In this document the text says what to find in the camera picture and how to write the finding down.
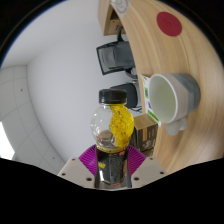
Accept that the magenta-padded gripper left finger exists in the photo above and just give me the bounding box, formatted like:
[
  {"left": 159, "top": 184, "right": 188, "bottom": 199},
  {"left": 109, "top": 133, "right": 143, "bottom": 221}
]
[{"left": 57, "top": 144, "right": 98, "bottom": 188}]

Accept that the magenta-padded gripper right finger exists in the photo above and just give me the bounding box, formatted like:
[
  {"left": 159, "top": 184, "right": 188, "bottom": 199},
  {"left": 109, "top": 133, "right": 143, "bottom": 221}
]
[{"left": 128, "top": 145, "right": 168, "bottom": 188}]

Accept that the clear bottle with black cap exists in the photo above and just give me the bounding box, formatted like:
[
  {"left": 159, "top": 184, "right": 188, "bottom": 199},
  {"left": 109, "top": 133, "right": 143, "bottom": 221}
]
[{"left": 89, "top": 88, "right": 135, "bottom": 188}]

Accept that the brown box with tan side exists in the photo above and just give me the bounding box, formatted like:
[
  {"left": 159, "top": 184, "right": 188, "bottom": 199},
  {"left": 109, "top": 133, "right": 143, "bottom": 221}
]
[{"left": 131, "top": 113, "right": 159, "bottom": 154}]

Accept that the white and green leaflet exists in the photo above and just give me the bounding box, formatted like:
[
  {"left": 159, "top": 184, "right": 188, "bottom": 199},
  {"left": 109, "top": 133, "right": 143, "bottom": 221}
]
[{"left": 138, "top": 73, "right": 163, "bottom": 128}]

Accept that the white and grey mug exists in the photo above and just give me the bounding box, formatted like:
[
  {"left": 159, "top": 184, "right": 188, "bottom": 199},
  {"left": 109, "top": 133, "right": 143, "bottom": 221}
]
[{"left": 148, "top": 73, "right": 202, "bottom": 137}]

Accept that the rectangular ceiling light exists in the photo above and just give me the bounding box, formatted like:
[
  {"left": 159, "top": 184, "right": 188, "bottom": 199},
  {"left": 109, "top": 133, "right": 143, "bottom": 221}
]
[{"left": 0, "top": 121, "right": 17, "bottom": 160}]

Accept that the black mesh armrest office chair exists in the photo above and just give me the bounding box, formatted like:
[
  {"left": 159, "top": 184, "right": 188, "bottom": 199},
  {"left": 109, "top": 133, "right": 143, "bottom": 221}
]
[{"left": 96, "top": 26, "right": 138, "bottom": 79}]

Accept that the grey backpack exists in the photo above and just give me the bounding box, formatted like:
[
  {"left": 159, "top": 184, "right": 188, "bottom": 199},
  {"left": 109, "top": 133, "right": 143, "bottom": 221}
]
[{"left": 99, "top": 41, "right": 136, "bottom": 75}]

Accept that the flat round red coaster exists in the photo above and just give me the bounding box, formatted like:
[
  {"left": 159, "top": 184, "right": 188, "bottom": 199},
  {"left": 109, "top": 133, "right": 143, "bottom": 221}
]
[{"left": 156, "top": 11, "right": 183, "bottom": 37}]

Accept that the wooden side desk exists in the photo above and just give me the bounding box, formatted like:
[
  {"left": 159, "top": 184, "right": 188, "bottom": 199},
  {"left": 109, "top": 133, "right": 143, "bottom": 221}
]
[{"left": 97, "top": 0, "right": 129, "bottom": 37}]

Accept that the clear bag with round print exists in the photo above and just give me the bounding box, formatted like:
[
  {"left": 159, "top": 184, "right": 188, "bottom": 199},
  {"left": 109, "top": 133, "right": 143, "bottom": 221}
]
[{"left": 109, "top": 0, "right": 130, "bottom": 14}]

